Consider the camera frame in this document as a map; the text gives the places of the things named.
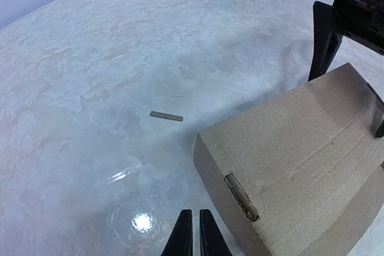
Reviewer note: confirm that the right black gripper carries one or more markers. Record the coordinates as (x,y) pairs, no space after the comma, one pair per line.
(359,20)

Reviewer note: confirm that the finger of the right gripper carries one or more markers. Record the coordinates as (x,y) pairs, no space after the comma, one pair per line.
(373,113)

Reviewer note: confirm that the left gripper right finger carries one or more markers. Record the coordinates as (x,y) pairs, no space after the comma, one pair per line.
(212,242)

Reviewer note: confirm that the small tan cardboard scrap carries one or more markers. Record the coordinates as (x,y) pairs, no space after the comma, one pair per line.
(166,116)

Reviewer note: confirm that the brown cardboard paper box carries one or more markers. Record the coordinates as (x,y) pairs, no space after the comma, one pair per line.
(299,175)

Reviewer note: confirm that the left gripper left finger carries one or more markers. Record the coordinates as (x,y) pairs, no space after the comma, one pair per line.
(180,242)

